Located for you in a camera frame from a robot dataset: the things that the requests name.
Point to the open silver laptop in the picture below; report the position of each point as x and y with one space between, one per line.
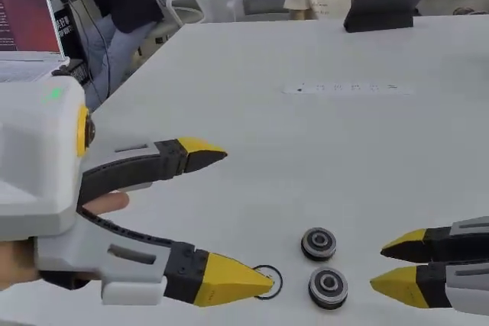
23 9

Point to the person's left hand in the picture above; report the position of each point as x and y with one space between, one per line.
15 265

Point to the white table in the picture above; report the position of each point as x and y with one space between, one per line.
305 150

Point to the white paper strip with print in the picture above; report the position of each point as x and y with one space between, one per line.
347 88

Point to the tablet in black case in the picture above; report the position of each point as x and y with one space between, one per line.
382 13

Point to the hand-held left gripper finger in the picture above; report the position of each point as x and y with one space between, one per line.
183 268

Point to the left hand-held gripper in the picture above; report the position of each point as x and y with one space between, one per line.
34 158

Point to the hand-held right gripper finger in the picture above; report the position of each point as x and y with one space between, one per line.
439 244
428 288

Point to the grey office chair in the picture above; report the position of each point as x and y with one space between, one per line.
260 5

